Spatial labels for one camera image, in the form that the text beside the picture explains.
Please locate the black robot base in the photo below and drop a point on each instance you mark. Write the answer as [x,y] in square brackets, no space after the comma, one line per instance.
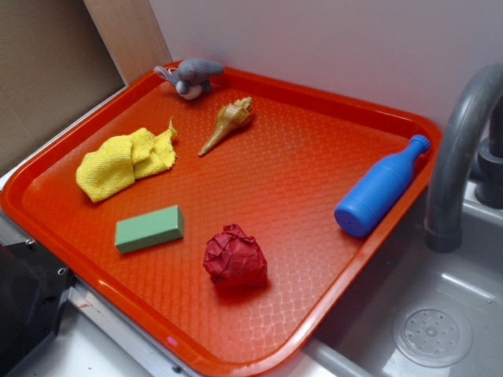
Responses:
[34,289]

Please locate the orange plastic tray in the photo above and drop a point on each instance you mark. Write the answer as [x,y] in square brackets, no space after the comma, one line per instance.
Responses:
[279,178]

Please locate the crumpled red paper ball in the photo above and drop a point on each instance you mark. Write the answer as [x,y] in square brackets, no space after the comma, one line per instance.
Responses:
[234,259]

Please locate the tan spiral seashell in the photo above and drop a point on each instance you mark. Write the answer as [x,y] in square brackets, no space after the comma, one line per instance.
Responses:
[231,117]

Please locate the green rectangular block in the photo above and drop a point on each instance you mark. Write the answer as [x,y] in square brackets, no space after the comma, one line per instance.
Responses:
[151,229]

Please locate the blue plastic bottle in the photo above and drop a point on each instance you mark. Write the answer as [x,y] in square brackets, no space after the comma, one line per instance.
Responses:
[366,204]

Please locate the grey plush toy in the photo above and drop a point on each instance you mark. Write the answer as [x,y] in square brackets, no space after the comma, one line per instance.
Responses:
[192,77]

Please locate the yellow cloth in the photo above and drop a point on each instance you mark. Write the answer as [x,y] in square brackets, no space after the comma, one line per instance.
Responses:
[124,159]

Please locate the grey toy faucet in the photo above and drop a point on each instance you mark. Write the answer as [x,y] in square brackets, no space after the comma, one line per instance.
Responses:
[457,158]

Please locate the light wooden board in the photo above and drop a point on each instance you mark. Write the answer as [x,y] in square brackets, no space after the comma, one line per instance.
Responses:
[131,34]

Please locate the grey toy sink basin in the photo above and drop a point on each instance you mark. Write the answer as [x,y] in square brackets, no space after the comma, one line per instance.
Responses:
[416,312]

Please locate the brown cardboard panel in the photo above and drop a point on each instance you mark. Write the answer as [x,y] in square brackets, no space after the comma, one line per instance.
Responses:
[54,69]

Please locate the dark grey faucet handle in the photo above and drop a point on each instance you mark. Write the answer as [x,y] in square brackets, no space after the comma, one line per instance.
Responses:
[489,157]

